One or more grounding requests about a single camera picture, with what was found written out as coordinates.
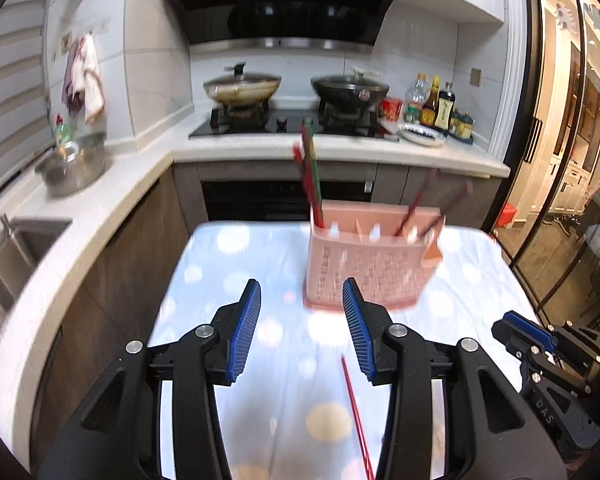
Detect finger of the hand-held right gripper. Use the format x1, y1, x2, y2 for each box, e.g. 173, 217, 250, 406
550, 325, 600, 363
491, 311, 561, 361

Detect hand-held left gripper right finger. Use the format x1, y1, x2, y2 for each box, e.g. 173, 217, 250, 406
341, 277, 566, 480

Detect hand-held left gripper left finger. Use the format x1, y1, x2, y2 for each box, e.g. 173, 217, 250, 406
39, 278, 262, 480

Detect pink plastic utensil holder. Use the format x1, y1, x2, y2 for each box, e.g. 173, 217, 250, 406
302, 199, 447, 313

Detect red chopstick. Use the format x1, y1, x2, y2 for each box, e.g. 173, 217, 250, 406
341, 356, 377, 480
292, 145, 318, 223

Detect blue dotted tablecloth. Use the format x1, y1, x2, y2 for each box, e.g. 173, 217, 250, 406
147, 222, 546, 480

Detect black built-in oven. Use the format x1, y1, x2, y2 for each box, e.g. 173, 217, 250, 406
200, 177, 376, 223

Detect grey kitchen cabinet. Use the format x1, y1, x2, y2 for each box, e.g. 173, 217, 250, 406
30, 162, 503, 441

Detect glass sliding door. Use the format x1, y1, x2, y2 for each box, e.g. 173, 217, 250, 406
495, 0, 600, 341

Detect white kitchen countertop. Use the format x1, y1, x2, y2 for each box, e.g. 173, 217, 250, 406
0, 110, 511, 461

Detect white plate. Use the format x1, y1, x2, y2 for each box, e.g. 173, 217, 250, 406
396, 122, 448, 148

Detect black gas cooktop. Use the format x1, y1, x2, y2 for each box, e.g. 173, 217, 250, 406
188, 105, 401, 142

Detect condiment jar set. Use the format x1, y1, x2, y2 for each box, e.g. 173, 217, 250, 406
449, 109, 476, 142

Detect dark soy sauce bottle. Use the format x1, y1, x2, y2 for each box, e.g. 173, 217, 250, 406
434, 81, 457, 133

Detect yellow cap sauce bottle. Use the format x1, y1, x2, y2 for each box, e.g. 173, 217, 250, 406
421, 76, 441, 127

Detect steel sink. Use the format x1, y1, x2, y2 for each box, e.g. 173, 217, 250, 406
0, 215, 73, 311

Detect steel colander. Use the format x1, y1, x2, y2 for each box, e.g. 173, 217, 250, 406
35, 132, 108, 198

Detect clear plastic bottle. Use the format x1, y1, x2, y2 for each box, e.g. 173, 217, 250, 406
405, 74, 427, 123

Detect black wok with lid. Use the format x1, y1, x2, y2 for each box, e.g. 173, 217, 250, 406
310, 66, 391, 111

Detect beige frying pan with lid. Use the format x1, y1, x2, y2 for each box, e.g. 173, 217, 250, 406
202, 62, 283, 108

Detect green dish soap bottle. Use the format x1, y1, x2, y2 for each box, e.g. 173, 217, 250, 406
52, 114, 73, 148

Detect hanging pink white cloth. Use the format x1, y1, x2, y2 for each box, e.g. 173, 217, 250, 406
62, 34, 106, 125

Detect black range hood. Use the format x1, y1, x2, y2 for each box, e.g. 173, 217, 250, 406
160, 0, 406, 53

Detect window blinds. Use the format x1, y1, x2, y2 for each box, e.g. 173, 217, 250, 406
0, 0, 63, 201

